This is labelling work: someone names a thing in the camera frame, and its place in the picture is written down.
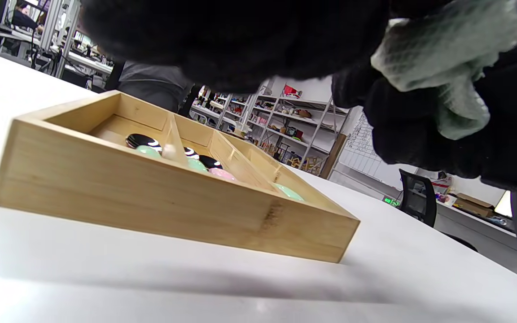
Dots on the person's right hand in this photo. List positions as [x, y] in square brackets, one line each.
[510, 134]

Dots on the brown cardboard box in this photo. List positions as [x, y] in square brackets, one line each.
[474, 205]

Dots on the white printed wall board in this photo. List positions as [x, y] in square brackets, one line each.
[361, 152]

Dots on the green digital display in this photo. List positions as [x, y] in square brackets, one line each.
[392, 201]

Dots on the wooden three-compartment tray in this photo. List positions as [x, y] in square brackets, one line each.
[151, 197]

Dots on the black mesh office chair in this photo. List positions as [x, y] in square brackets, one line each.
[186, 101]

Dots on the white storage shelving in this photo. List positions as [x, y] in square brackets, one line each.
[285, 121]

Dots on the green fish scale cleaning cloth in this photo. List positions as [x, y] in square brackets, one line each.
[442, 54]

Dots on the brown wooden panel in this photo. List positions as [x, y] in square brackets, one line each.
[332, 157]

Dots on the person's left hand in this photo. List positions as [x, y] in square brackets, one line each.
[222, 40]

